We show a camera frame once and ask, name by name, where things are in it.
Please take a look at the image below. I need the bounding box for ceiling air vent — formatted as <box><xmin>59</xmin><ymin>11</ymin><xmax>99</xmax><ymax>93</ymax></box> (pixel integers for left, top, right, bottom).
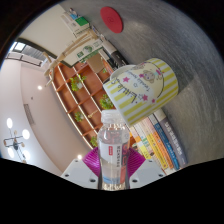
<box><xmin>22</xmin><ymin>103</ymin><xmax>36</xmax><ymax>126</ymax></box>

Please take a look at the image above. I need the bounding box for grey curtain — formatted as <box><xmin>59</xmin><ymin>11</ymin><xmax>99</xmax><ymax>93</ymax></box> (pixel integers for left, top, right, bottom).
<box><xmin>9</xmin><ymin>44</ymin><xmax>51</xmax><ymax>68</ymax></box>

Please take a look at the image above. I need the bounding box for stack of white books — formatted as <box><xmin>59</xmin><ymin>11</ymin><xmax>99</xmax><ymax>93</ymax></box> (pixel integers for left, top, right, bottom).
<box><xmin>60</xmin><ymin>11</ymin><xmax>81</xmax><ymax>35</ymax></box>

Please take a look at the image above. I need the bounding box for brown chair back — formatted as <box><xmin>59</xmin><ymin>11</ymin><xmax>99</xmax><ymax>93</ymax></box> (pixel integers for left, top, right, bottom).
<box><xmin>85</xmin><ymin>52</ymin><xmax>106</xmax><ymax>75</ymax></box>

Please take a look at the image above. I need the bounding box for tall green white carton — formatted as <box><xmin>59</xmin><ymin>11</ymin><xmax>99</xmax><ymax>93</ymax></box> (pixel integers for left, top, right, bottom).
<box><xmin>74</xmin><ymin>37</ymin><xmax>105</xmax><ymax>63</ymax></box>

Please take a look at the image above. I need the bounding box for book stack with orange disc cover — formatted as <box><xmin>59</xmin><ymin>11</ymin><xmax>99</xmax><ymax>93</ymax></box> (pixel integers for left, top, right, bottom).
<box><xmin>99</xmin><ymin>36</ymin><xmax>130</xmax><ymax>70</ymax></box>

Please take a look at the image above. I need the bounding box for branched ceiling lamp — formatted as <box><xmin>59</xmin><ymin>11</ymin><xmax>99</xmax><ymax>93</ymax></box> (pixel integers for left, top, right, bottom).
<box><xmin>2</xmin><ymin>116</ymin><xmax>32</xmax><ymax>165</ymax></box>

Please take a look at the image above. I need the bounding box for orange wooden shelf unit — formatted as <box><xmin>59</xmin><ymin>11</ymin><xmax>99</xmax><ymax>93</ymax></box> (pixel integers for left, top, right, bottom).
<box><xmin>47</xmin><ymin>59</ymin><xmax>138</xmax><ymax>151</ymax></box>

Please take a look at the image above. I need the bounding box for clear plastic water bottle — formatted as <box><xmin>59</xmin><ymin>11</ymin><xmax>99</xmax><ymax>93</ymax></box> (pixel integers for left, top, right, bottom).
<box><xmin>96</xmin><ymin>109</ymin><xmax>132</xmax><ymax>191</ymax></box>

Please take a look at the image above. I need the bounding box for yellow striped white mug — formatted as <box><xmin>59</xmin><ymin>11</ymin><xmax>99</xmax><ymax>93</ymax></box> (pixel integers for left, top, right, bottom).
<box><xmin>102</xmin><ymin>57</ymin><xmax>180</xmax><ymax>129</ymax></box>

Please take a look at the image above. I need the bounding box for flat round red coaster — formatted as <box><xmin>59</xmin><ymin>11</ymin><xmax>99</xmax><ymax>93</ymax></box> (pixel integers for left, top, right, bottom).
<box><xmin>99</xmin><ymin>5</ymin><xmax>125</xmax><ymax>35</ymax></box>

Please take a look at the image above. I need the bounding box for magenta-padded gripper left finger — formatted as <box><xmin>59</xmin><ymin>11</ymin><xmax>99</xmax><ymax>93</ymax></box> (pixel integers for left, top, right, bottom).
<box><xmin>60</xmin><ymin>147</ymin><xmax>101</xmax><ymax>190</ymax></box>

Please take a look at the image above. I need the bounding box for colourful stack of books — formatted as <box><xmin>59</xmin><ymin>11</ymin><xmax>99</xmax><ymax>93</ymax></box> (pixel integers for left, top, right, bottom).
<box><xmin>128</xmin><ymin>107</ymin><xmax>190</xmax><ymax>176</ymax></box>

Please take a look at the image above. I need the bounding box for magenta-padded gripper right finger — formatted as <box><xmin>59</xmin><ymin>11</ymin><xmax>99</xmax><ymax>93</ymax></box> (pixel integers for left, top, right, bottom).
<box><xmin>126</xmin><ymin>146</ymin><xmax>167</xmax><ymax>190</ymax></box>

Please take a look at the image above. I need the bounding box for window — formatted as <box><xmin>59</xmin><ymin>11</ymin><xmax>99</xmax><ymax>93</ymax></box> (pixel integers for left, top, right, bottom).
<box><xmin>9</xmin><ymin>41</ymin><xmax>26</xmax><ymax>53</ymax></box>

